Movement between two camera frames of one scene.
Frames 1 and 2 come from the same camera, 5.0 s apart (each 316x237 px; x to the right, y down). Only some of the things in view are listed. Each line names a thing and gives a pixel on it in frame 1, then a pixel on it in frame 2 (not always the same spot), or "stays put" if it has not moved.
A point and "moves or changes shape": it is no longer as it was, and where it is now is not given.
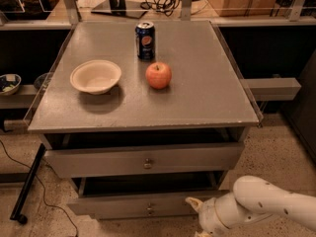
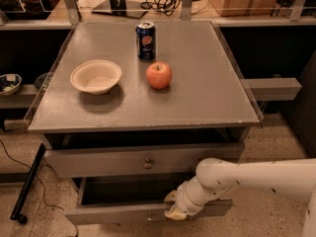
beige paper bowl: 95,77 stays put
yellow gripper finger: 199,234 -> 175,214
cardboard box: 249,0 stays put
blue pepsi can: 145,39 stays put
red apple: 158,75 stays put
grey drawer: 144,197 moves or changes shape
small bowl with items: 9,84 stays put
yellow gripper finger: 197,204 -> 171,197
